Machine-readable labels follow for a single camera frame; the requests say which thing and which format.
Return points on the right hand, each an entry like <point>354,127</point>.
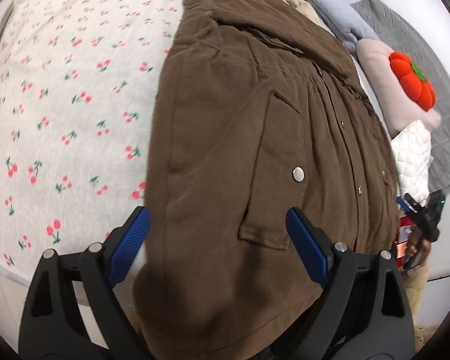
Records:
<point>417,245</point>

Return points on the folded light blue blanket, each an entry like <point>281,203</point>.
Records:
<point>344,22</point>

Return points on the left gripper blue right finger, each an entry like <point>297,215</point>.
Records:
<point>312,244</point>

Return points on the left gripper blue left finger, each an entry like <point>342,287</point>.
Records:
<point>123,244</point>

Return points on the white quilted garment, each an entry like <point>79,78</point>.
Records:
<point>412,153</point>

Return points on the cherry print white blanket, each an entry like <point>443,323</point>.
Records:
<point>78,85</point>

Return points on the brown jacket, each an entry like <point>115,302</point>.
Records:
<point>258,110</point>

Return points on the long pink pillow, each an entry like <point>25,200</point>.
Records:
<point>397,108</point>

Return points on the red tomato plush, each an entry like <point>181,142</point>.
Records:
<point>413,81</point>

